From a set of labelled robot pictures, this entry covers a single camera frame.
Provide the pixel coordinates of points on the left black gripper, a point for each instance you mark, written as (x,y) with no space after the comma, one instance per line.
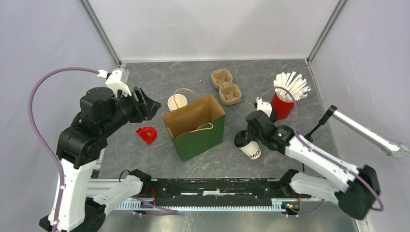
(148,107)

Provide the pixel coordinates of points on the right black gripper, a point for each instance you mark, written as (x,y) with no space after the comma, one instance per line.
(250,136)

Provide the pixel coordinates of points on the stack of white paper cups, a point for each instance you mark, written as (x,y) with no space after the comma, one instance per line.
(176,101)

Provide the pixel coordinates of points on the stack of cardboard cup carriers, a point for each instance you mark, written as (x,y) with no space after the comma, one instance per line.
(229,92)

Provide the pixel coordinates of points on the green paper bag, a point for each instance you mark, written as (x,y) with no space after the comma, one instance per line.
(196,127)

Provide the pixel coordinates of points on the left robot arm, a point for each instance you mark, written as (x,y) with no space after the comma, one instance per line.
(79,147)

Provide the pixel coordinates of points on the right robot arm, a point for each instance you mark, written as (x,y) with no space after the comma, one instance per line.
(356,190)

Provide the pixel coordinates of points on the red D-shaped object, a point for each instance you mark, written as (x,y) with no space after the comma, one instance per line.
(147,134)

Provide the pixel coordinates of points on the red cup holder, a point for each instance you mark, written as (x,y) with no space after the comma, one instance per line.
(282,108)

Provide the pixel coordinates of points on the silver microphone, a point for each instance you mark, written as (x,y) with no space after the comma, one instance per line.
(389,146)

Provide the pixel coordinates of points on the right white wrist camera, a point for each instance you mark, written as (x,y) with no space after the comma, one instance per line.
(263,106)

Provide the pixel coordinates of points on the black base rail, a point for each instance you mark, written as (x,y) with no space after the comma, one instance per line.
(216,191)

